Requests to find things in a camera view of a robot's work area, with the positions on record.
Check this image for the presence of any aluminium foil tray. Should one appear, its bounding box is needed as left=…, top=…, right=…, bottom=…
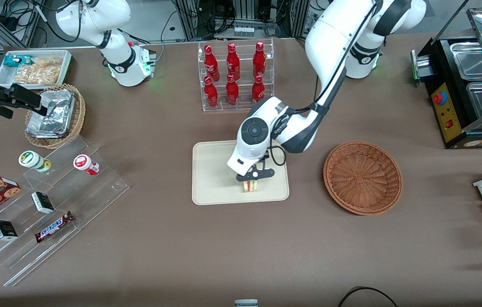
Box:
left=26, top=89, right=75, bottom=139

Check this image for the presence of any green-lid sunflower cup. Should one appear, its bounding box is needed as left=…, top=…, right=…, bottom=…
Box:
left=18, top=151, right=52, bottom=173

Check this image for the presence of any clear cracker bag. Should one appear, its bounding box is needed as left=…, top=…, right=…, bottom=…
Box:
left=13, top=64, right=61, bottom=85
left=32, top=57, right=62, bottom=69

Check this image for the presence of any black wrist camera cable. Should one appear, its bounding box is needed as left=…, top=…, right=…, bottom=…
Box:
left=266, top=144, right=287, bottom=168

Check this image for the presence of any teal snack packet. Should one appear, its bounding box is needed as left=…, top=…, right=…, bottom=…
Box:
left=3, top=55, right=35, bottom=69

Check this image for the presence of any black floor cable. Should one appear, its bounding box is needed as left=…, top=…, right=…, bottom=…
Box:
left=337, top=287, right=399, bottom=307

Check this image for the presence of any black food warmer machine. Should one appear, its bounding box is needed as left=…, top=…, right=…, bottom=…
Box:
left=410, top=6, right=482, bottom=150

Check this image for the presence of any Snickers chocolate bar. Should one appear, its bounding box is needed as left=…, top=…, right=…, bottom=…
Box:
left=35, top=211, right=75, bottom=243

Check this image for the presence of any light wicker basket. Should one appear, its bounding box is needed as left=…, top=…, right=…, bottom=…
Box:
left=25, top=83, right=86, bottom=150

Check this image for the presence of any white plastic bin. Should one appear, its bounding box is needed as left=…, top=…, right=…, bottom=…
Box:
left=0, top=49, right=73, bottom=89

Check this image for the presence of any clear acrylic stepped shelf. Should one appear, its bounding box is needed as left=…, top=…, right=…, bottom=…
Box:
left=0, top=136, right=130, bottom=287

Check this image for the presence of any aluminium equipment rack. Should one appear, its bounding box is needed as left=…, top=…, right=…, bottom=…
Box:
left=172, top=0, right=310, bottom=41

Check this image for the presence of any small black carton box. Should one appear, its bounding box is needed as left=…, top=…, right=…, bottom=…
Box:
left=0, top=220, right=19, bottom=242
left=31, top=191, right=55, bottom=214

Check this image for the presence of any clear acrylic bottle rack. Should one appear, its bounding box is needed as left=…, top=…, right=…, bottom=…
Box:
left=197, top=38, right=275, bottom=113

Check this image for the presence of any brown wicker basket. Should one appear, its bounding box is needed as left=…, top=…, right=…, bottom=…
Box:
left=323, top=141, right=404, bottom=216

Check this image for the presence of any red cola bottle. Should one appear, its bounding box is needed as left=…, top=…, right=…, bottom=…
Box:
left=204, top=76, right=219, bottom=109
left=226, top=74, right=240, bottom=106
left=226, top=43, right=241, bottom=81
left=204, top=45, right=220, bottom=82
left=252, top=75, right=265, bottom=104
left=253, top=42, right=266, bottom=78

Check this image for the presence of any red-lid white cup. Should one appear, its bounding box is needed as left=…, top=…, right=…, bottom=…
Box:
left=73, top=154, right=100, bottom=176

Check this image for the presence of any cream plastic tray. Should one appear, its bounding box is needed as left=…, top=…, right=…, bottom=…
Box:
left=192, top=138, right=290, bottom=206

